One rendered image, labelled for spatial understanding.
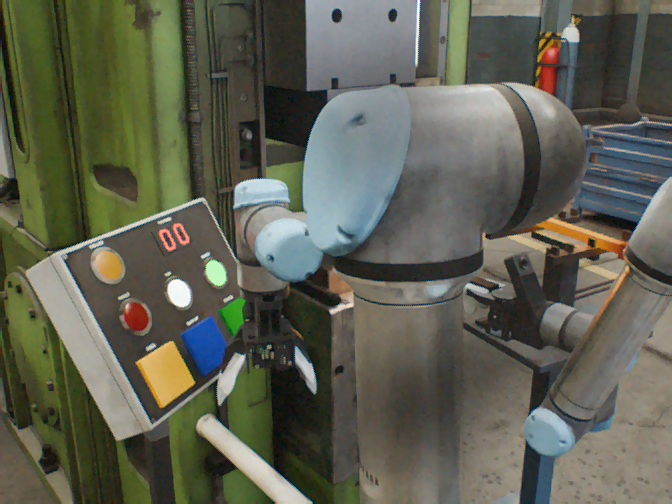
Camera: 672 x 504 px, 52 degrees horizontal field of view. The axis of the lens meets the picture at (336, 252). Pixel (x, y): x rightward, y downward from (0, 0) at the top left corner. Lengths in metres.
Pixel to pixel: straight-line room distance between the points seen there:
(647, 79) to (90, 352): 9.87
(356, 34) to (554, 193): 0.97
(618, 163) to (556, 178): 4.84
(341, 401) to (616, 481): 1.32
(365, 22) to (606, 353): 0.81
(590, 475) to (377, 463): 2.11
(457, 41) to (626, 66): 8.93
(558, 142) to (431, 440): 0.24
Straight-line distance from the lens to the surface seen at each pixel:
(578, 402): 1.10
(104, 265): 1.05
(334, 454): 1.65
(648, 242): 0.97
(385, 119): 0.47
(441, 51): 1.84
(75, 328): 1.04
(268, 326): 0.99
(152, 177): 1.42
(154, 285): 1.10
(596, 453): 2.77
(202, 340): 1.12
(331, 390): 1.56
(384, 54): 1.51
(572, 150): 0.54
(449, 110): 0.49
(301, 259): 0.84
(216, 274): 1.20
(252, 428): 1.73
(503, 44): 9.61
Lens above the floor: 1.51
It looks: 19 degrees down
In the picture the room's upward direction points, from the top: straight up
